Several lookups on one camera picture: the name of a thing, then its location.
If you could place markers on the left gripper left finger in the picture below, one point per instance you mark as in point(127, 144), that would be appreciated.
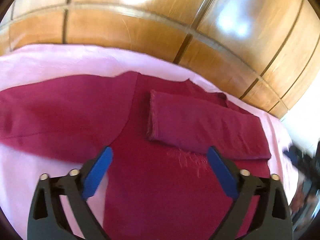
point(47, 219)

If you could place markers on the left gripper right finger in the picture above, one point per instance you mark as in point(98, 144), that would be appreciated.
point(271, 219)

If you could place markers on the dark red sweater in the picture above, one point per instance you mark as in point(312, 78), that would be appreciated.
point(160, 185)

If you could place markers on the pink bedspread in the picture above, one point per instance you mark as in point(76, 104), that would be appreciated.
point(36, 63)

